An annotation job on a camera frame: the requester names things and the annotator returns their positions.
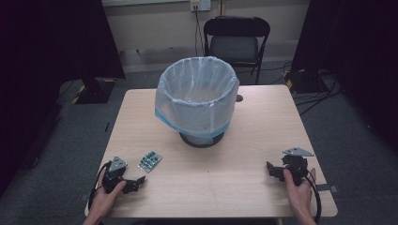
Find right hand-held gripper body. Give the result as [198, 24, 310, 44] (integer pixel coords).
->
[281, 146, 315, 188]

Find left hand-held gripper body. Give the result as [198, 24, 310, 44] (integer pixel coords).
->
[102, 156, 129, 195]

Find green pill blister pack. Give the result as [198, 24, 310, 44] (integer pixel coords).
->
[137, 150, 163, 173]

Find bin with plastic liner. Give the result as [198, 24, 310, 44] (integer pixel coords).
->
[154, 55, 241, 140]

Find person's left hand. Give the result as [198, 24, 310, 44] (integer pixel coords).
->
[91, 179, 128, 218]

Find person's right hand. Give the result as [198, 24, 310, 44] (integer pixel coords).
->
[283, 167, 317, 215]

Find grey tape strip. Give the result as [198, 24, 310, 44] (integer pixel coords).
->
[314, 184, 340, 193]

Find black stand base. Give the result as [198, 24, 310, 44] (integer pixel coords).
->
[282, 68, 330, 95]
[70, 77, 117, 105]

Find black curtain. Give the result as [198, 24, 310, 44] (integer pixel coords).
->
[0, 0, 127, 196]
[291, 0, 398, 149]

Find black folding chair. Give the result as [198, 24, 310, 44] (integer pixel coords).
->
[203, 15, 271, 85]

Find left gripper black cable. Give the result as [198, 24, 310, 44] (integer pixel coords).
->
[87, 159, 113, 211]

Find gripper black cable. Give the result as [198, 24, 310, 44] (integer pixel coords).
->
[289, 163, 323, 225]
[87, 159, 113, 211]

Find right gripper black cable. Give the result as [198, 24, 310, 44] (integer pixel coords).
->
[289, 163, 323, 225]

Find black floor cables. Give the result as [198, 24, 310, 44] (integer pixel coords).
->
[292, 70, 344, 117]

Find black wall socket cable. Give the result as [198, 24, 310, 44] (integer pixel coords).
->
[193, 5, 205, 58]

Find white wall socket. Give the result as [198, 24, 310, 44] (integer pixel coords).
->
[190, 0, 212, 13]

